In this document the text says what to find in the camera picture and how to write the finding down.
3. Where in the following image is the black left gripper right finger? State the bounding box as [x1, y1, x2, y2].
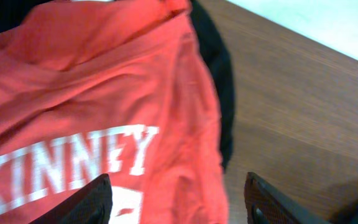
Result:
[244, 172, 330, 224]

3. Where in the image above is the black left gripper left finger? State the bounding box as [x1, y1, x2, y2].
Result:
[30, 174, 113, 224]

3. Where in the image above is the red soccer t-shirt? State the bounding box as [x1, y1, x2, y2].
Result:
[0, 1, 228, 223]

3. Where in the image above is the black garment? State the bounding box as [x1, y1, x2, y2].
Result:
[0, 0, 235, 169]

